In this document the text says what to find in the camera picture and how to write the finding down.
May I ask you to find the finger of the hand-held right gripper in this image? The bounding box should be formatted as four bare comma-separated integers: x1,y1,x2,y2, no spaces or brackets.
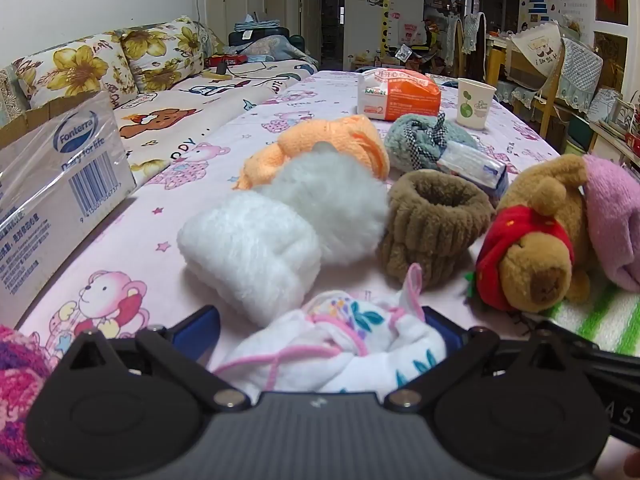
547,321,640,367

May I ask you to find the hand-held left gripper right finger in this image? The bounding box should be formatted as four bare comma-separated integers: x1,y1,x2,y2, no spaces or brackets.
384,306,596,412

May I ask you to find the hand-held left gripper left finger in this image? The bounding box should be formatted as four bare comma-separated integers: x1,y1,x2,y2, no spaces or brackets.
52,305,252,412

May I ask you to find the green striped white towel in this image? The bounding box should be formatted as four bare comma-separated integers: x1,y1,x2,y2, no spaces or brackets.
544,280,640,357

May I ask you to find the white fluffy towel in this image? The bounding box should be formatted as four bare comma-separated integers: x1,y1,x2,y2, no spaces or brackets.
177,192,322,327

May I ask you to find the white floral cloth pink trim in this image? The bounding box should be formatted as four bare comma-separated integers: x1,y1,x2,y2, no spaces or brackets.
212,262,448,394

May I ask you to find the brown bear plush strawberry hat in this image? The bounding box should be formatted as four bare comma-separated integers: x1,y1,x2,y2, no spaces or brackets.
466,155,597,314

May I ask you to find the pink purple towel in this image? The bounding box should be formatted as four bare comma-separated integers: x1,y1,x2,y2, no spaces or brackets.
581,155,640,292

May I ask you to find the white fluffy pompom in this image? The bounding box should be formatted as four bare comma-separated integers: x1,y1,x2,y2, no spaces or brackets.
259,152,392,265

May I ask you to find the small white tissue packet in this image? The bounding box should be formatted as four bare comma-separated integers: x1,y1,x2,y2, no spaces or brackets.
436,140,509,202

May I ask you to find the pink purple knit hat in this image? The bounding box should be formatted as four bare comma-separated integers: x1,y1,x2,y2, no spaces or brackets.
0,324,53,479

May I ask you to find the grey-green fluffy hat checked bow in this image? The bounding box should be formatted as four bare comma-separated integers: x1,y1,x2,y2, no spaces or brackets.
385,113,479,173

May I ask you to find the cardboard box with blue label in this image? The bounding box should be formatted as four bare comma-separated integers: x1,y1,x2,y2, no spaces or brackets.
0,91,137,328

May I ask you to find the orange knit cloth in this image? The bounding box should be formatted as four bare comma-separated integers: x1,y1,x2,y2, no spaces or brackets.
234,115,391,192

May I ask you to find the pink bear printed tablecloth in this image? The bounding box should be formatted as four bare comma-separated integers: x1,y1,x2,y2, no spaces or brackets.
12,67,640,393

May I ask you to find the white paper cup green print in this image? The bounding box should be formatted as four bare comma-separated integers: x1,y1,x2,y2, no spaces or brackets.
456,78,497,131

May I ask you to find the orange white tissue pack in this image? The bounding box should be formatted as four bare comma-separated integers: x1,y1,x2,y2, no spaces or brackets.
356,67,442,122

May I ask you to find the wooden dining chair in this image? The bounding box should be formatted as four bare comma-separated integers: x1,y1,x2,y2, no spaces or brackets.
505,35,607,140

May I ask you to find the yellow floral cushion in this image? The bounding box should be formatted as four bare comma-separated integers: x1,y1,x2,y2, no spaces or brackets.
192,21,227,58
120,16,207,93
12,34,139,111

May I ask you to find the grey-blue crumpled blanket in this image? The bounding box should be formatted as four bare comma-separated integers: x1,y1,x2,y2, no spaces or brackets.
244,39,319,67

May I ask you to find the dark suitcase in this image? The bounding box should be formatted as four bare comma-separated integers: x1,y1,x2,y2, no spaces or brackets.
229,25,302,53

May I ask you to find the pink white plastic bag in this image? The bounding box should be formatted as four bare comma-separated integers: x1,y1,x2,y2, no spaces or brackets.
400,22,427,47

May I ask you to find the cream cloth bag bear print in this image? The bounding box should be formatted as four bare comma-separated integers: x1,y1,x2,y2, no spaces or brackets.
509,20,569,64

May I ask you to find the giraffe height chart sticker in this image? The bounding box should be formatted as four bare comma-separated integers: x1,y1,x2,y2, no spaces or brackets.
376,0,397,58

